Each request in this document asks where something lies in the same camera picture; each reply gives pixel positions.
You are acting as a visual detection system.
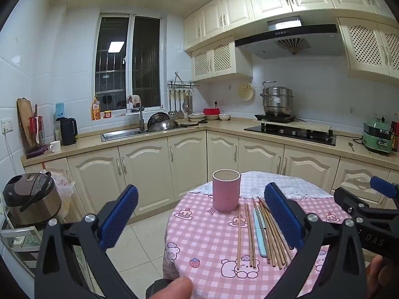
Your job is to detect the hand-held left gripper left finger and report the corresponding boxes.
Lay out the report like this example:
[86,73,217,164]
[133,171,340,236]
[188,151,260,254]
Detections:
[34,184,139,299]

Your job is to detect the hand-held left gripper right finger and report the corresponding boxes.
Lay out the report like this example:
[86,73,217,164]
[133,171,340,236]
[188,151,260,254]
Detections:
[264,182,368,299]

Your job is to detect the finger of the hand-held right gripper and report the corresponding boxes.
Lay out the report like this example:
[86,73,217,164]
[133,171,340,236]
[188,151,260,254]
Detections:
[369,176,399,199]
[333,187,376,223]

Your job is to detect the light blue sheathed knife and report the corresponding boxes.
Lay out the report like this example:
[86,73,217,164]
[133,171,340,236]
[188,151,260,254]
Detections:
[253,208,268,257]

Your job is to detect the pink cup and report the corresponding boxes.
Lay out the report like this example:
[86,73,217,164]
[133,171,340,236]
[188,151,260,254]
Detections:
[212,169,241,213]

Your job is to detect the person's right hand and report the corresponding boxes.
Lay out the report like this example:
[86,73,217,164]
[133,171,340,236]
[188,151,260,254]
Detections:
[366,253,399,299]

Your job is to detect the person's left hand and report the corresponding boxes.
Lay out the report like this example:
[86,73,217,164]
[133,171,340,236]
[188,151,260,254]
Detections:
[146,277,194,299]

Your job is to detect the white fringed cloth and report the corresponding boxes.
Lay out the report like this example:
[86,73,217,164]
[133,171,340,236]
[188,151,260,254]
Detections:
[191,171,335,200]

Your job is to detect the green kitchen appliance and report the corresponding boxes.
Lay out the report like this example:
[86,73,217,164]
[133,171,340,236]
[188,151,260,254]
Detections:
[362,119,394,156]

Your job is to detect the dark sauce bottle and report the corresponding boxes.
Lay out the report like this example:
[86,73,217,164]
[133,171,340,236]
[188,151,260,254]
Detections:
[391,121,399,153]

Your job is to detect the cream lower cabinets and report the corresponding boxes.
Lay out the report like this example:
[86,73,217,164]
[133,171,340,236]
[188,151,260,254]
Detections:
[21,129,399,225]

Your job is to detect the plastic bag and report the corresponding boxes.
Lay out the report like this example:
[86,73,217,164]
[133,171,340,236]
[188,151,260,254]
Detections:
[49,170,76,219]

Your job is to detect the pink checkered tablecloth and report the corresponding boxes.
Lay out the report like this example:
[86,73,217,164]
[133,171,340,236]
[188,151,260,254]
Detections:
[162,171,370,299]

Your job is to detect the steel sink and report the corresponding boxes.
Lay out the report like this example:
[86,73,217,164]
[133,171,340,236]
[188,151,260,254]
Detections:
[100,129,149,143]

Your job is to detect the rice cooker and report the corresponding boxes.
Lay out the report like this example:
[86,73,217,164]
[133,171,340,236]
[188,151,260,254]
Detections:
[2,171,62,228]

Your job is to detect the black electric kettle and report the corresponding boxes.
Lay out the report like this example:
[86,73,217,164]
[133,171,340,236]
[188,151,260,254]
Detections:
[59,117,79,146]

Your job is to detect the black induction cooker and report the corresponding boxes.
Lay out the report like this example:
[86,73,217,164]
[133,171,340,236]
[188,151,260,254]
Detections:
[254,113,297,124]

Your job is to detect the metal faucet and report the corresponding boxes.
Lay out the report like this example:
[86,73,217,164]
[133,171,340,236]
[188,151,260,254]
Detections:
[136,106,147,132]

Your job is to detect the metal wok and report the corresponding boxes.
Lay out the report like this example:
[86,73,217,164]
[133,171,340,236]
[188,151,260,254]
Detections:
[147,120,180,132]

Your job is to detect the metal shelf rack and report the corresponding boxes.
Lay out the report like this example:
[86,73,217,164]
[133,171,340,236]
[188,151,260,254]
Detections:
[0,215,94,295]

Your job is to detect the purple item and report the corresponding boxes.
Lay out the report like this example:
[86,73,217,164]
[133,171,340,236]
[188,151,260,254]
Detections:
[26,145,49,159]

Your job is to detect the metal colander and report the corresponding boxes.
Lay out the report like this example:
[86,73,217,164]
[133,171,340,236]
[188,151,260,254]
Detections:
[147,112,171,128]

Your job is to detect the yellow bottle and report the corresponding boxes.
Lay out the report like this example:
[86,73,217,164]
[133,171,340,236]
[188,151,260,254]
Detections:
[91,95,102,121]

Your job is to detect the pink white windowsill item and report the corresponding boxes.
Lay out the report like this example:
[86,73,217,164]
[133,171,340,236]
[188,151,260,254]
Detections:
[126,95,143,113]

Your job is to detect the steel steamer pot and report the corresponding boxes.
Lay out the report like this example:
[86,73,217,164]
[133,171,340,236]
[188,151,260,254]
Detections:
[260,81,295,118]

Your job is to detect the red utensil holder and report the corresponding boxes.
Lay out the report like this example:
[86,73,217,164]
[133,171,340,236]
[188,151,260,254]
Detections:
[29,115,46,148]

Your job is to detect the round yellow steamer plate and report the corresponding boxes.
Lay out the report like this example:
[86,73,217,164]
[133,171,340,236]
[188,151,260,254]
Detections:
[237,81,256,101]

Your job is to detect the wooden cutting board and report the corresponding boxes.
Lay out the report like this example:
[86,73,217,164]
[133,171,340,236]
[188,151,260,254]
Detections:
[17,97,39,150]

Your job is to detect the large lattice door cabinet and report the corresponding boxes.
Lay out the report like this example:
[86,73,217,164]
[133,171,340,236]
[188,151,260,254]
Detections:
[337,17,399,80]

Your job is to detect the window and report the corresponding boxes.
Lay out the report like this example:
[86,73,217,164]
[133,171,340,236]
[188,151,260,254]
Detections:
[95,13,164,113]

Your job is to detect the small lattice door cabinet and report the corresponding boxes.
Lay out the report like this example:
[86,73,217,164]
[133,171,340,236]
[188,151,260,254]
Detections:
[190,36,253,83]

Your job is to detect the range hood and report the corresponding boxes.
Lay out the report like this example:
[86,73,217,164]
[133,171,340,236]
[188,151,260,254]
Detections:
[234,15,344,60]

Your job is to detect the wall outlet with white cable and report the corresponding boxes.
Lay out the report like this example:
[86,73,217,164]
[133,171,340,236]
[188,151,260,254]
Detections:
[1,118,19,175]

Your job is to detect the wall utensil rack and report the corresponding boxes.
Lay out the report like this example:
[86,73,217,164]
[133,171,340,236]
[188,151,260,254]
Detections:
[167,72,200,90]

